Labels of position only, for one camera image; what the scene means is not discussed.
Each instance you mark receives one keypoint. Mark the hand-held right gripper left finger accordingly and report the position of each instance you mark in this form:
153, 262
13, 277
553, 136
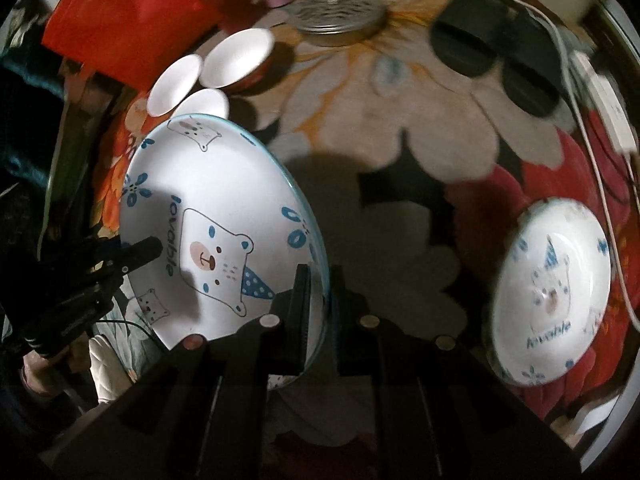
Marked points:
300, 320

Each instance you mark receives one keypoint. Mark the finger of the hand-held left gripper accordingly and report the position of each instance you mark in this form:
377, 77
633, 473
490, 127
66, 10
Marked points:
90, 260
142, 254

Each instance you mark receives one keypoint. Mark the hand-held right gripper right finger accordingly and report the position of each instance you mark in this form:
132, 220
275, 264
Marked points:
345, 330

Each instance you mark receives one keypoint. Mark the bear print plate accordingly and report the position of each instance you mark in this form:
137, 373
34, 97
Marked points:
225, 195
565, 240

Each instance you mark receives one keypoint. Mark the white bowl red outside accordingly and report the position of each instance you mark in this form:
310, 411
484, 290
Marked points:
172, 85
205, 105
237, 57

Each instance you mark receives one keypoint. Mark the person's left hand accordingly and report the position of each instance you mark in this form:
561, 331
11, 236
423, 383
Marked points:
45, 375

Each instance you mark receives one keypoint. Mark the white quilted clothing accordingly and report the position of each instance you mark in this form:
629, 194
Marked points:
112, 367

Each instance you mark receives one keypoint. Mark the floral tablecloth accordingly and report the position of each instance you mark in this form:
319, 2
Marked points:
400, 125

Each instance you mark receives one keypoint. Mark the red bag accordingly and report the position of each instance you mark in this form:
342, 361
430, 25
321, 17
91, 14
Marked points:
135, 15

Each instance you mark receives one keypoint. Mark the round metal strainer lid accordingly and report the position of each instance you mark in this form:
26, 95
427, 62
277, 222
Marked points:
337, 15

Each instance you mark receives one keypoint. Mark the black oval case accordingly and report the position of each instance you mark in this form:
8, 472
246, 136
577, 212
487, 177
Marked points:
467, 35
532, 75

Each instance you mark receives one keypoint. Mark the white power strip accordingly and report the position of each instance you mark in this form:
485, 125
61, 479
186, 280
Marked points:
607, 105

